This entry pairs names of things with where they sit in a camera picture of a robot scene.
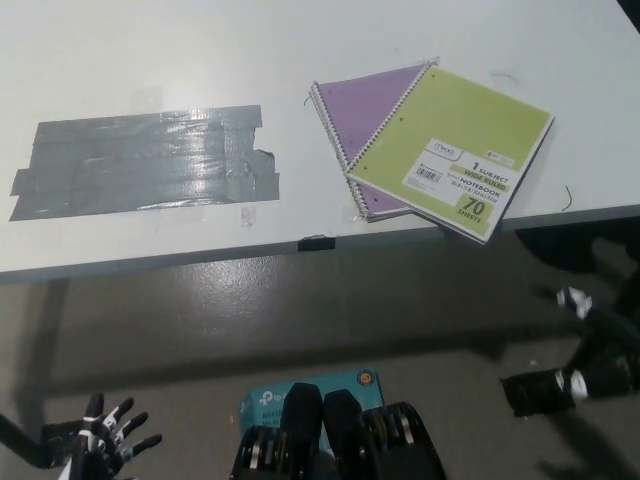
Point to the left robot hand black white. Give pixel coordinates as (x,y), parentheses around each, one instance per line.
(107,440)

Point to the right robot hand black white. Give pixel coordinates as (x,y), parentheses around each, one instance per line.
(600,345)

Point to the green spiral notebook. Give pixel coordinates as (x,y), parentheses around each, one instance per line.
(450,150)

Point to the black floor tape patch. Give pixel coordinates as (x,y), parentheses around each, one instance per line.
(530,395)
(57,440)

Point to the black table foot bar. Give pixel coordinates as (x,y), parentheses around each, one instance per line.
(20,440)

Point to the teal router box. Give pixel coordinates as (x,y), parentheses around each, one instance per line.
(267,405)

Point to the clear tape strip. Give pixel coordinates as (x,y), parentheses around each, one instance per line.
(248,216)

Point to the thin curved black thread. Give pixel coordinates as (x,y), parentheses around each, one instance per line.
(506,75)

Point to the small black tape piece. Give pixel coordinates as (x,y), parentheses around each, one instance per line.
(317,244)

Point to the purple spiral notebook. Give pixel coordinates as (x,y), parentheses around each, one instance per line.
(352,107)

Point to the grey duct tape patch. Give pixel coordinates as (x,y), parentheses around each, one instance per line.
(145,160)

